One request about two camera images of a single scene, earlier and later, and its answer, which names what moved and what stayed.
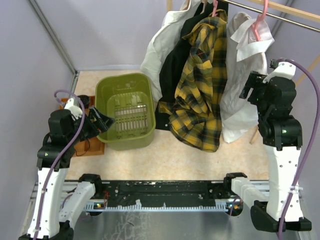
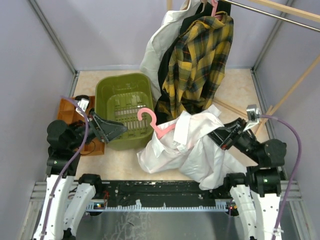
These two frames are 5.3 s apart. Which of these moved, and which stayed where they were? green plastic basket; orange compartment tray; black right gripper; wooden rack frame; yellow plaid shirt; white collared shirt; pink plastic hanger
Moved: white collared shirt; black right gripper; pink plastic hanger
Stayed: wooden rack frame; yellow plaid shirt; orange compartment tray; green plastic basket
